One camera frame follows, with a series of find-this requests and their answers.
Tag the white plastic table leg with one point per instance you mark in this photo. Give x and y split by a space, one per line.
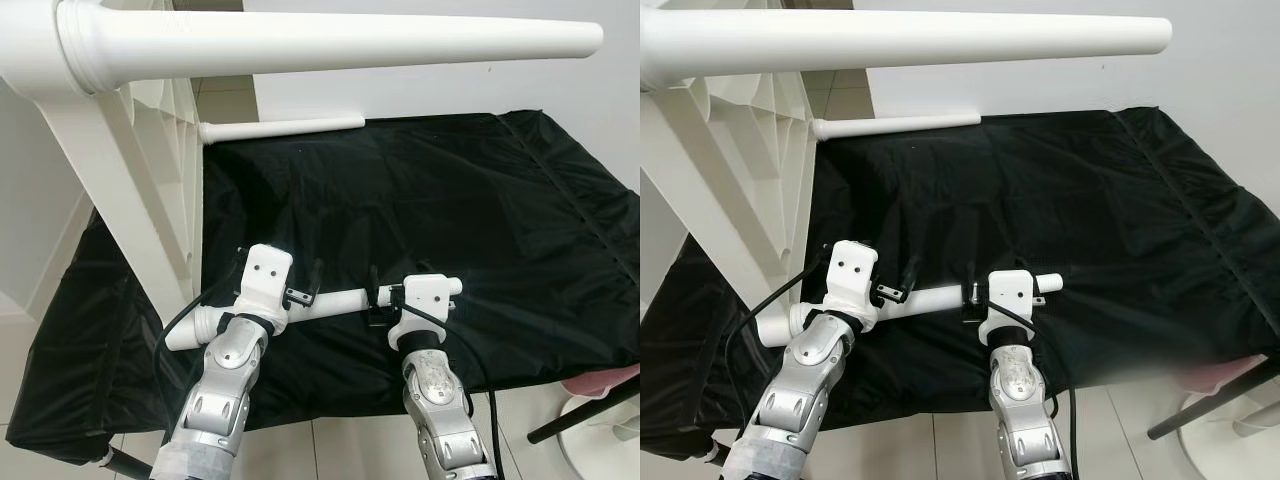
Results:
940 297
290 128
900 45
350 45
345 300
900 125

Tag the white plastic table top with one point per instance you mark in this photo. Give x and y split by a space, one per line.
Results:
740 180
110 180

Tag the black table cloth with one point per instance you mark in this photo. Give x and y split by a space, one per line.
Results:
1050 220
400 220

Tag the black stand pole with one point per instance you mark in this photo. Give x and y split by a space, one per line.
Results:
1210 408
585 412

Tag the black tripod leg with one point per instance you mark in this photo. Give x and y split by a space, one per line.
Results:
125 460
718 455

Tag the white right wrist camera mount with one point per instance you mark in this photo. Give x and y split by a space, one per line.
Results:
1012 290
425 295

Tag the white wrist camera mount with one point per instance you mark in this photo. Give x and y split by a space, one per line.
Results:
852 268
265 270
1012 290
425 295

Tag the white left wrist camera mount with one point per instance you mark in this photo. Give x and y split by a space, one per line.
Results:
852 268
265 270

